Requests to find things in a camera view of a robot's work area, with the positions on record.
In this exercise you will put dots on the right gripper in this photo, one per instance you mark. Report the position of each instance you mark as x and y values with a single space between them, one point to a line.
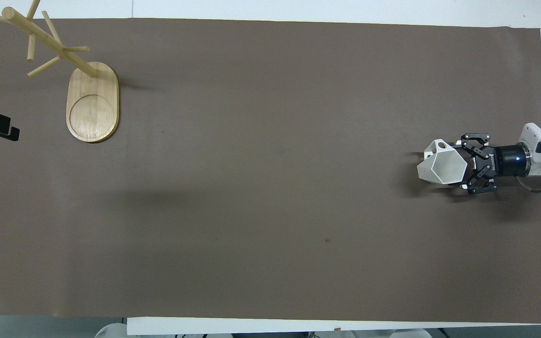
507 160

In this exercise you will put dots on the white faceted cup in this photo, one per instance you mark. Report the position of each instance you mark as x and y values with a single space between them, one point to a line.
446 165

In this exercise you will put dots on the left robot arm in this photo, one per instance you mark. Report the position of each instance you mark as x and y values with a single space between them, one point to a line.
111 331

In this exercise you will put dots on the wooden cup rack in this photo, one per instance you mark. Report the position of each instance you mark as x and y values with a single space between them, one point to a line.
93 110

